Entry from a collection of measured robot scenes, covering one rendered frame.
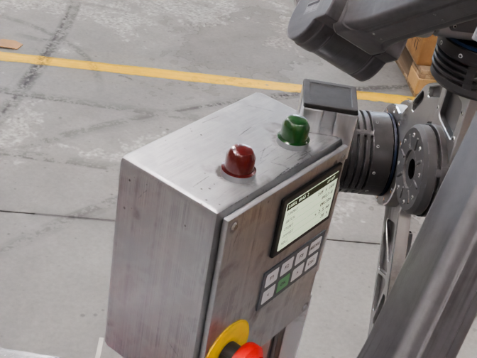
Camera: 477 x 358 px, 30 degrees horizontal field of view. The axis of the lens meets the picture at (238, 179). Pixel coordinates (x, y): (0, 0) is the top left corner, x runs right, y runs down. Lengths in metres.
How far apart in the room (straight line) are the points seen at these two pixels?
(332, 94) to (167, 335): 0.23
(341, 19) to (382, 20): 0.07
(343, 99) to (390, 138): 1.12
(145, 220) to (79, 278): 2.16
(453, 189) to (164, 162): 0.21
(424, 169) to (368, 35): 0.42
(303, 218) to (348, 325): 2.12
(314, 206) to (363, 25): 0.28
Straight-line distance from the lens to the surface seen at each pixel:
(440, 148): 1.34
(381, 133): 1.84
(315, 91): 0.73
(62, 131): 3.52
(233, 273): 0.65
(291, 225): 0.69
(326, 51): 1.01
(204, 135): 0.69
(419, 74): 4.22
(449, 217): 0.64
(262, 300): 0.72
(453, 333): 0.64
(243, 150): 0.63
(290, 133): 0.68
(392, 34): 0.92
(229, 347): 0.71
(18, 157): 3.35
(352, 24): 0.95
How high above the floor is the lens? 1.82
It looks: 33 degrees down
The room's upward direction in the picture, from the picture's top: 10 degrees clockwise
